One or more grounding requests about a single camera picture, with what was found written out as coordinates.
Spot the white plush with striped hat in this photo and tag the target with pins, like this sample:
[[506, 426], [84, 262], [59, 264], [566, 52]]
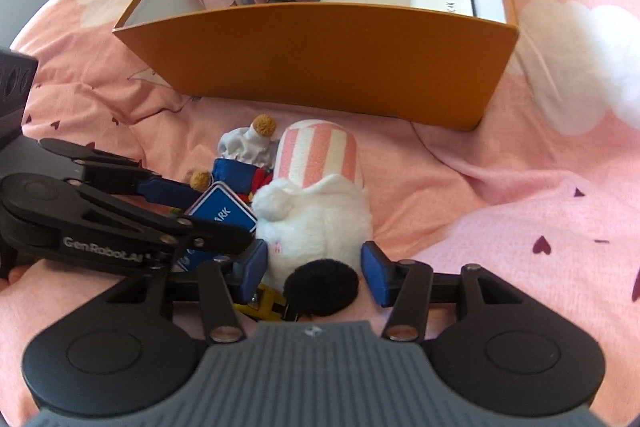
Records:
[[315, 217]]

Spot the orange cardboard box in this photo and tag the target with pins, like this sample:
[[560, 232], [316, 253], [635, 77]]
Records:
[[325, 62]]

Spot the pink cloud print blanket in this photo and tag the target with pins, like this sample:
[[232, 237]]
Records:
[[525, 232]]

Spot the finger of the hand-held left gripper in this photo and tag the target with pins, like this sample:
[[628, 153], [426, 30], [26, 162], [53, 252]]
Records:
[[220, 239], [170, 192]]

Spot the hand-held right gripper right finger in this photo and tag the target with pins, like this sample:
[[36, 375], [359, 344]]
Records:
[[375, 272]]

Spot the yellow plastic toy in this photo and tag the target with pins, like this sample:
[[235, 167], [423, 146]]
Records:
[[270, 299]]

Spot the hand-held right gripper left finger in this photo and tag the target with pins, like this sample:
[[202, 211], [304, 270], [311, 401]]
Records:
[[252, 269]]

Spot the clown plush toy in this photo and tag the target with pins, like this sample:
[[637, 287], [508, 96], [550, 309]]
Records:
[[245, 147]]

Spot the blue card box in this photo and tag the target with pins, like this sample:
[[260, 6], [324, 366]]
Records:
[[220, 212]]

